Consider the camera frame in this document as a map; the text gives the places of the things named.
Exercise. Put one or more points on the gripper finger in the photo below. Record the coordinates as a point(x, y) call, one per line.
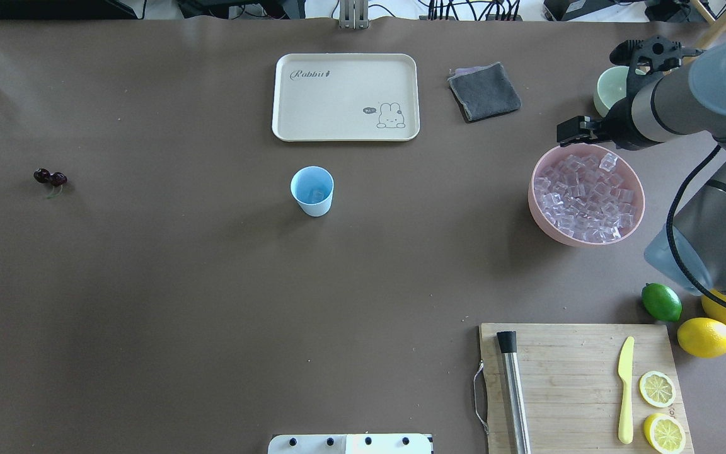
point(581, 129)

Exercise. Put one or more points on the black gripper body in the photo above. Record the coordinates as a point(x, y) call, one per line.
point(619, 124)

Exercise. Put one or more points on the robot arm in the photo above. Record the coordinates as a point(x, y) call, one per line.
point(673, 91)

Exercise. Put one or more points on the pink bowl of ice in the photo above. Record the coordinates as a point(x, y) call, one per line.
point(585, 196)

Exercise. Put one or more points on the blue plastic cup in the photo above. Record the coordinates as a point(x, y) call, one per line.
point(312, 188)

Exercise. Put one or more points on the green bowl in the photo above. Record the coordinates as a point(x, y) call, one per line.
point(611, 86)

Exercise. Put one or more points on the grey folded cloth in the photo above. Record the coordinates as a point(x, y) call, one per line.
point(484, 91)

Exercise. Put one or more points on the wooden stand with base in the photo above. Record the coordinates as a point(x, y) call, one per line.
point(717, 26)

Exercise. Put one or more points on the green lime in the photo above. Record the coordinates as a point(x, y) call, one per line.
point(661, 302)

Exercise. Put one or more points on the whole yellow lemon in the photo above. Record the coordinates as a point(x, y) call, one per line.
point(702, 337)
point(712, 309)

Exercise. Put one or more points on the steel muddler black cap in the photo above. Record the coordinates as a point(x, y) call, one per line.
point(507, 345)

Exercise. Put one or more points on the yellow plastic knife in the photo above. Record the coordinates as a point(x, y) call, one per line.
point(625, 374)

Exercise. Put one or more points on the bamboo cutting board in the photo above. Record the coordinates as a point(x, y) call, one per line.
point(570, 385)

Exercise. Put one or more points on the lemon half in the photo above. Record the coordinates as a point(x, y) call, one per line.
point(664, 433)
point(657, 389)

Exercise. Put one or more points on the cream rabbit tray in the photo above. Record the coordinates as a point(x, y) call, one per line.
point(345, 97)

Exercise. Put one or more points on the dark red cherry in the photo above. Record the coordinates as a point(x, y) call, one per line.
point(42, 176)
point(57, 179)

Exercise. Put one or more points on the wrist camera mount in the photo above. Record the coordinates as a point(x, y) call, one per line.
point(657, 53)

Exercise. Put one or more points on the aluminium frame post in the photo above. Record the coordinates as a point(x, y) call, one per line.
point(353, 14)

